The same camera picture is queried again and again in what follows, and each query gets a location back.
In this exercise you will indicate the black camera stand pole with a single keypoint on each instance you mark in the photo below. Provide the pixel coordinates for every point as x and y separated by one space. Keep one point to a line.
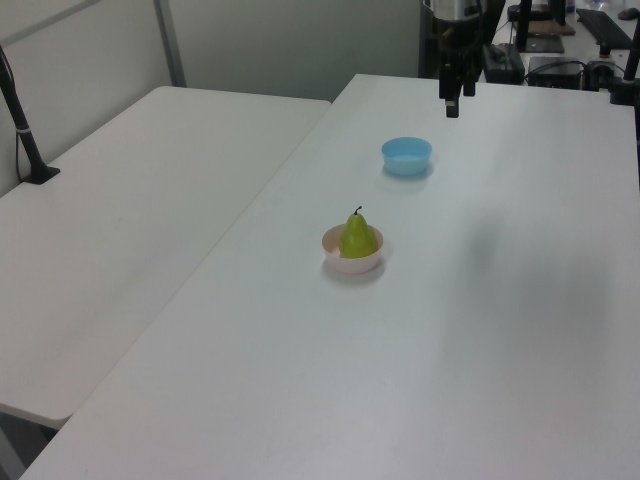
627 70

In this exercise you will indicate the black keyboard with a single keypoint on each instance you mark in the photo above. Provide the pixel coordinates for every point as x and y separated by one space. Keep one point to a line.
602 25

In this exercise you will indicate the black monitor stand pole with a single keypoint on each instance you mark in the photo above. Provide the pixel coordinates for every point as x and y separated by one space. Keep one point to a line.
523 22

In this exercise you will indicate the black electronics box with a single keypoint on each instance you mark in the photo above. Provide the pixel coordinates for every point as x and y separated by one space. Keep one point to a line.
554 70

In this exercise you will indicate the brown wooden board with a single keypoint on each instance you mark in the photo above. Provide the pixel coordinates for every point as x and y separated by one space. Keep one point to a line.
547 27

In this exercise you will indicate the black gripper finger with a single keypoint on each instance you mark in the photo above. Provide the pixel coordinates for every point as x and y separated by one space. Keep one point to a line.
451 90
469 85

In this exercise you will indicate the blue bowl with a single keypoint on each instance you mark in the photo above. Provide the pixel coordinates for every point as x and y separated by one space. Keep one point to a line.
406 157

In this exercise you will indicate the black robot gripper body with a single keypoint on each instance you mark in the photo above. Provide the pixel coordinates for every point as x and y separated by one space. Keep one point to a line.
457 42

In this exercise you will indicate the green pear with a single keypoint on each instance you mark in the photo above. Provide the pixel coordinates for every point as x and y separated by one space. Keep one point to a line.
357 240

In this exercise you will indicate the pink bowl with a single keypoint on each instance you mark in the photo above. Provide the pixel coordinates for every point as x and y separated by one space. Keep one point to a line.
350 264

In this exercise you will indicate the black flat pad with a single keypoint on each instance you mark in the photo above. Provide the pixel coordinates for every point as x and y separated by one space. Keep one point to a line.
545 44

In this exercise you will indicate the black device with green mark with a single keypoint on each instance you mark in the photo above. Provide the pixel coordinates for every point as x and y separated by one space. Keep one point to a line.
501 62

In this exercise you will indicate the black camera stand with clamp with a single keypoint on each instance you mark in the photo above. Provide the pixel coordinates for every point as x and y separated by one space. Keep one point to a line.
20 125

